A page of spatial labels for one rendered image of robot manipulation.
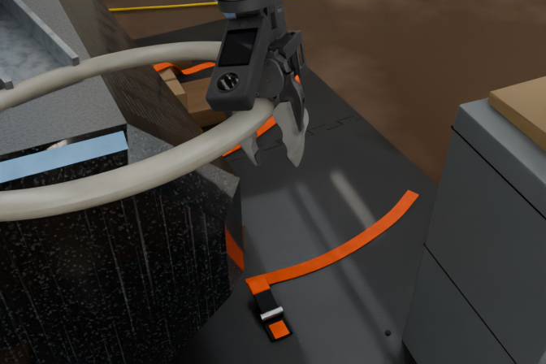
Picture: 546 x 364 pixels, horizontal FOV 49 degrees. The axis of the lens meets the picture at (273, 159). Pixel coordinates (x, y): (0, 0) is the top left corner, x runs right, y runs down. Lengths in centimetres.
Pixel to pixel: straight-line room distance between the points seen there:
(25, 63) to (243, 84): 58
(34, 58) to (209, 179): 48
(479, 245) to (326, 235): 85
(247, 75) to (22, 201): 25
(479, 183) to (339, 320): 77
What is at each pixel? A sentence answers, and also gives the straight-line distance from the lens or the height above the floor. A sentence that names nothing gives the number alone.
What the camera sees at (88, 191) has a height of 116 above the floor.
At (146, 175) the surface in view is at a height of 116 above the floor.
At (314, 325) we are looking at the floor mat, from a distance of 186.
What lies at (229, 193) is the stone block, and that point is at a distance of 141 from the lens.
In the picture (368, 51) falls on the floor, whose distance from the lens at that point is 317.
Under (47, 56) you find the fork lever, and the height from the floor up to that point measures 102.
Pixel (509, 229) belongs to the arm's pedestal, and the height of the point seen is 70.
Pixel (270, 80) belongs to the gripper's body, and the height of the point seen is 118.
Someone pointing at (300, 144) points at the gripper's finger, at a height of 111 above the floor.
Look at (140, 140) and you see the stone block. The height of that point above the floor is 79.
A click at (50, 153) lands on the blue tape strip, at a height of 81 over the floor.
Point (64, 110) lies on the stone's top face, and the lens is 132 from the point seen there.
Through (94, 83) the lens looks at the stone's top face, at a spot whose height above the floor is 83.
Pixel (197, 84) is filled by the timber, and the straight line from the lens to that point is 270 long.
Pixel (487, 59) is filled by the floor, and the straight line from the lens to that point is 325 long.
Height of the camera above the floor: 154
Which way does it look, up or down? 40 degrees down
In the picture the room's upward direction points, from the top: straight up
